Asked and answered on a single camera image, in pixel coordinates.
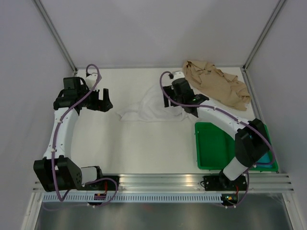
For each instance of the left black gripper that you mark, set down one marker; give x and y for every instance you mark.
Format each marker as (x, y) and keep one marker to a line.
(106, 104)

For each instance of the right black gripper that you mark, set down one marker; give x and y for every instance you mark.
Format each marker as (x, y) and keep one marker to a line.
(170, 90)

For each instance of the white t shirt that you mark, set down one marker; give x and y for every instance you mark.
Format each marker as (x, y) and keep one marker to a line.
(151, 108)

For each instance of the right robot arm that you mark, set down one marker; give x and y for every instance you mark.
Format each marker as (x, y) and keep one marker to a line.
(204, 108)

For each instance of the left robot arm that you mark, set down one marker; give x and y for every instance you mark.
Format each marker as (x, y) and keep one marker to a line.
(56, 171)

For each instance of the beige t shirt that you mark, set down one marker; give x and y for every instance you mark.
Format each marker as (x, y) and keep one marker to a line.
(213, 82)

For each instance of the green plastic tray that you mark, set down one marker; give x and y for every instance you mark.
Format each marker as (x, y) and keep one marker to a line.
(215, 148)

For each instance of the teal rolled t shirt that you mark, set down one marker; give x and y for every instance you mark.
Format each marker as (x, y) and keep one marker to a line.
(266, 158)

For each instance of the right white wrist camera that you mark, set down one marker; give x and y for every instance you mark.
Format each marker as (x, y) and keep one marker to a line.
(178, 74)

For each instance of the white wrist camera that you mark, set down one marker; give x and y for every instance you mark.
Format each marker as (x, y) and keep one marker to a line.
(91, 80)
(178, 74)

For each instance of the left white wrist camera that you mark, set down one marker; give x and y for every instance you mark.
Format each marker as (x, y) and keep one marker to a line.
(91, 80)

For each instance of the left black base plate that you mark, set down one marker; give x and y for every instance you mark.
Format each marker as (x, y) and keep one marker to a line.
(108, 183)

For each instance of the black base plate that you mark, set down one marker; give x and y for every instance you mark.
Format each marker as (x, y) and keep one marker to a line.
(216, 183)
(108, 183)

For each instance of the right aluminium frame post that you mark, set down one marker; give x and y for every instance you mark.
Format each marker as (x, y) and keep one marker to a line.
(267, 27)

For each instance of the aluminium frame post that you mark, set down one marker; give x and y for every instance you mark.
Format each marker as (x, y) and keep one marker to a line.
(54, 33)
(267, 27)

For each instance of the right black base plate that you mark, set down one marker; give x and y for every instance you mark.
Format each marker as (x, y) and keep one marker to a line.
(216, 183)

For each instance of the left aluminium frame post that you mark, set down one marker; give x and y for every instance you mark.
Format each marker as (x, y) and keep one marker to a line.
(54, 33)

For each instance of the white slotted cable duct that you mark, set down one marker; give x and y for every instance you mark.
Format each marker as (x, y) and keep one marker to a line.
(144, 198)

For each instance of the aluminium front rail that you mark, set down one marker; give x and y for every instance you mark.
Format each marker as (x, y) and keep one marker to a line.
(191, 183)

